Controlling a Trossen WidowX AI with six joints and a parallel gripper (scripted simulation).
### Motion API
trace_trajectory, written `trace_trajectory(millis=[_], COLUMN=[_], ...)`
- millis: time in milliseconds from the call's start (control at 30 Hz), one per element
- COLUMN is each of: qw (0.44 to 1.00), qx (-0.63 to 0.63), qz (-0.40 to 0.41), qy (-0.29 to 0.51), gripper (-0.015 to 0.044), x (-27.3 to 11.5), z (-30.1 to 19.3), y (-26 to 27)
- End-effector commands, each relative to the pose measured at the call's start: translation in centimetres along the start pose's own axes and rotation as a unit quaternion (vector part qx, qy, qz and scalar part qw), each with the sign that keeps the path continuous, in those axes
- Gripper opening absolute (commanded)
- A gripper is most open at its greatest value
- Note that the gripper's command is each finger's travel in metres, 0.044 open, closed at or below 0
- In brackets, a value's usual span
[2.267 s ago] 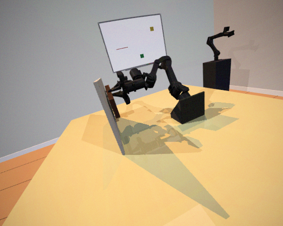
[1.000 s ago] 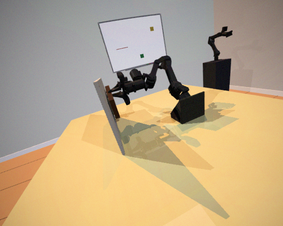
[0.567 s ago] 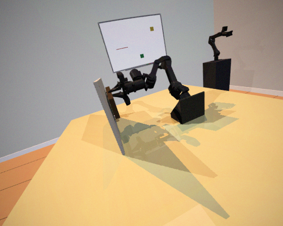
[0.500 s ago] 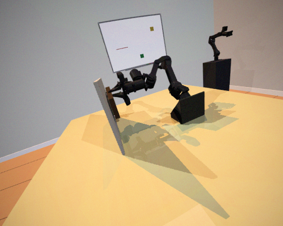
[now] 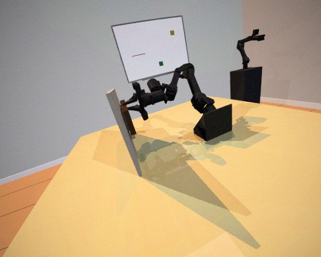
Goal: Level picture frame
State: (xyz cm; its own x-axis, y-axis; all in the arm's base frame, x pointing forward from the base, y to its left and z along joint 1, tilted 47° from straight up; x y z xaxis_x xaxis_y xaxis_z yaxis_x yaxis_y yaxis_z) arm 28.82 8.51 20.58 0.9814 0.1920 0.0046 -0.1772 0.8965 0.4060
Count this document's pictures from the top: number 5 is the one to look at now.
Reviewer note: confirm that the dark brown picture frame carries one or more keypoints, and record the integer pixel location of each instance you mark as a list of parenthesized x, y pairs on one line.
[(127, 118)]

